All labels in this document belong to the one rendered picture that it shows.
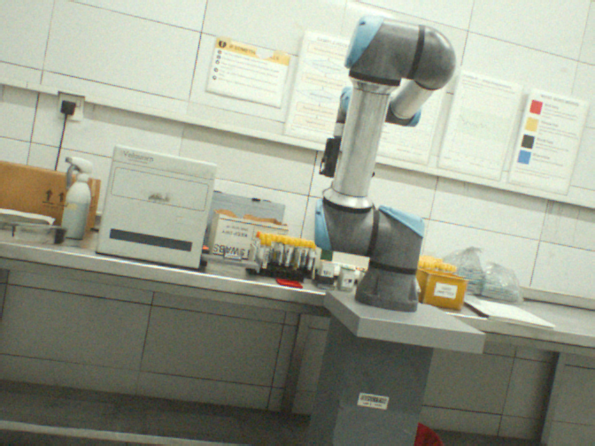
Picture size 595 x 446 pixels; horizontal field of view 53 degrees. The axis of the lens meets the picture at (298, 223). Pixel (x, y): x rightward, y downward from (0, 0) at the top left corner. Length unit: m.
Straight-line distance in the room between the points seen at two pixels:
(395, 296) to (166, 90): 1.28
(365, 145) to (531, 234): 1.53
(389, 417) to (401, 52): 0.81
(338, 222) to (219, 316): 1.10
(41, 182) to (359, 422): 1.22
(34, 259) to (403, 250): 0.93
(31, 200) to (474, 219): 1.70
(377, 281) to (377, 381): 0.23
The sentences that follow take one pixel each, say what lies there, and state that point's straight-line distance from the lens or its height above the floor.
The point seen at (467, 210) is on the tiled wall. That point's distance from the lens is 2.59.
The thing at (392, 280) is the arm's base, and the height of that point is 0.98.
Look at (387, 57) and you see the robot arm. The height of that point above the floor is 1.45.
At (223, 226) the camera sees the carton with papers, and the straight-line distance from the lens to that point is 1.97.
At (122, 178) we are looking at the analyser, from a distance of 1.67.
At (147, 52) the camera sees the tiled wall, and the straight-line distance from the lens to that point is 2.34.
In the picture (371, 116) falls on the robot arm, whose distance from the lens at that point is 1.32.
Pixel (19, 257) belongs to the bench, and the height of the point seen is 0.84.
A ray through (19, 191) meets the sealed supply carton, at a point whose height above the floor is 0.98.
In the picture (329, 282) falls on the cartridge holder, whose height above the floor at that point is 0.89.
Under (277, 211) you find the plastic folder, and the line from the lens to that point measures 2.29.
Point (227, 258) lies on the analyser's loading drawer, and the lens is 1.70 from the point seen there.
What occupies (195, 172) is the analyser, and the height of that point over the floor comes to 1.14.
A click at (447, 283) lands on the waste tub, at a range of 1.90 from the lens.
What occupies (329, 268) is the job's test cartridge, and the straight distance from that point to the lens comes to 1.79.
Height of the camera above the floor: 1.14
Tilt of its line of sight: 3 degrees down
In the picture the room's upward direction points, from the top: 11 degrees clockwise
